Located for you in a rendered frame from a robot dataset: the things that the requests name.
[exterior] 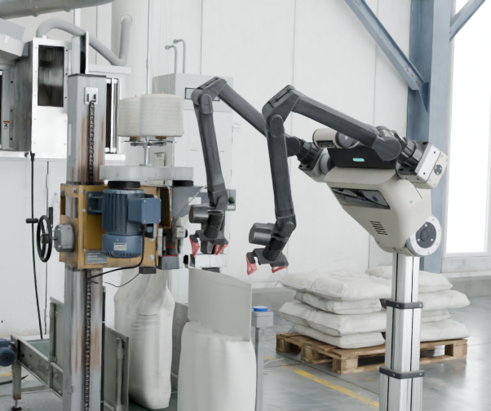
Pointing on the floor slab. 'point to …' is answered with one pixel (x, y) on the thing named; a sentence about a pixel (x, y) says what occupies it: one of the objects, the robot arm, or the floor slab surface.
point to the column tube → (76, 344)
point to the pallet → (458, 346)
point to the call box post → (259, 366)
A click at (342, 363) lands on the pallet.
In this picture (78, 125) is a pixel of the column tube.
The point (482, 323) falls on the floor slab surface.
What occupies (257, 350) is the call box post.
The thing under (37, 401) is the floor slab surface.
